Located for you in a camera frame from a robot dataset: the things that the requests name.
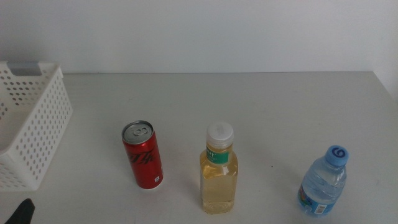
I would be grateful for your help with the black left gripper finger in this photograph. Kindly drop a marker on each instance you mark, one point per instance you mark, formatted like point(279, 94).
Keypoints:
point(21, 214)

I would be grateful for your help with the red cola can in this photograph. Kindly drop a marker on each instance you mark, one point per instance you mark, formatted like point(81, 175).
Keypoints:
point(144, 165)

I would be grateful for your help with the yellow tea bottle green label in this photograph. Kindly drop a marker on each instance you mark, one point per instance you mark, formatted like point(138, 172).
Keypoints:
point(217, 186)

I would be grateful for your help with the small water bottle blue cap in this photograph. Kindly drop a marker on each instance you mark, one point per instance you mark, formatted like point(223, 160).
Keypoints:
point(323, 183)

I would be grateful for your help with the white perforated plastic basket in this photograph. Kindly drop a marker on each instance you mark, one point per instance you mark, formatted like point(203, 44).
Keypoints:
point(46, 124)

